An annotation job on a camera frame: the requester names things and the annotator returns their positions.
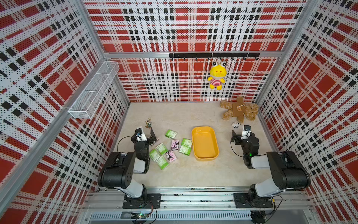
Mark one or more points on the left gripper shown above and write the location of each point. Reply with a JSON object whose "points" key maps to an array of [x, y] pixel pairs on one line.
{"points": [[149, 139]]}

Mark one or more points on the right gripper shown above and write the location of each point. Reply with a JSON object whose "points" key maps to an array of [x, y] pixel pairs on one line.
{"points": [[238, 137]]}

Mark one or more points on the green tissue pack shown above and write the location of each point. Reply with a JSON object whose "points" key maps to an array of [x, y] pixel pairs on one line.
{"points": [[154, 155], [187, 142], [171, 134], [162, 162], [162, 148], [185, 150]]}

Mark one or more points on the pink tissue pack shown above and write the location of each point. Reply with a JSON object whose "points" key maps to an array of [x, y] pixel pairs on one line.
{"points": [[171, 156], [175, 144]]}

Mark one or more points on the yellow plastic storage box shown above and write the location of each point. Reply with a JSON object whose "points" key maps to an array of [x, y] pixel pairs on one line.
{"points": [[205, 144]]}

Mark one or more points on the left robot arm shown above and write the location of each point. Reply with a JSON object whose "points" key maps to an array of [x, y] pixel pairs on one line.
{"points": [[118, 170]]}

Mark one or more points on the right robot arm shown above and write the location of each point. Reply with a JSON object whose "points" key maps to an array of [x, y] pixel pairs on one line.
{"points": [[287, 172]]}

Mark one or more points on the small white spotted toy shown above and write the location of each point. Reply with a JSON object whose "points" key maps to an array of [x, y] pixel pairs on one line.
{"points": [[236, 124]]}

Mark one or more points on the green tissue pack bottom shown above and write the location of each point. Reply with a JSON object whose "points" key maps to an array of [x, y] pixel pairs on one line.
{"points": [[162, 162]]}

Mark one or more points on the brown teddy bear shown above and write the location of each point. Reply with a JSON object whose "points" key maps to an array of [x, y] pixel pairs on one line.
{"points": [[240, 110]]}

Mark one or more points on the green circuit board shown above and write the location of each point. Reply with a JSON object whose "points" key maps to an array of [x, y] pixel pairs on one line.
{"points": [[139, 215]]}

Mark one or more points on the yellow frog plush toy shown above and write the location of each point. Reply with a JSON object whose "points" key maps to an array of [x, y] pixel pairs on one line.
{"points": [[217, 74]]}

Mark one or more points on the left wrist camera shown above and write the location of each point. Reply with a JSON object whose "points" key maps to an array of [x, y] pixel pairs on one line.
{"points": [[139, 134]]}

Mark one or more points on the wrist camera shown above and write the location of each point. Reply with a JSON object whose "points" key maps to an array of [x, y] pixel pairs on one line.
{"points": [[246, 131], [139, 134]]}

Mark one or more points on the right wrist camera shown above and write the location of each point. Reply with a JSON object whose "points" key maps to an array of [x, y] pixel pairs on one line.
{"points": [[246, 131]]}

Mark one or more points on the small keychain charm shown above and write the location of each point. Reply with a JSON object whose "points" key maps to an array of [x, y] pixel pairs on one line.
{"points": [[148, 123]]}

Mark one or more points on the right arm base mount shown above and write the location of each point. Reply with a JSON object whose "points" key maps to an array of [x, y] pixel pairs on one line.
{"points": [[244, 200]]}

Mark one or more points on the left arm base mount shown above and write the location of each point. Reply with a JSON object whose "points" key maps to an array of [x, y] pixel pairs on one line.
{"points": [[148, 201]]}

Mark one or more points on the white wire mesh basket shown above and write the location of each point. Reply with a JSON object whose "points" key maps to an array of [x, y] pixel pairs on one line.
{"points": [[90, 98]]}

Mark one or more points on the black hook rail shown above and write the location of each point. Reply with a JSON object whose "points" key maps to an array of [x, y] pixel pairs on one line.
{"points": [[215, 55]]}

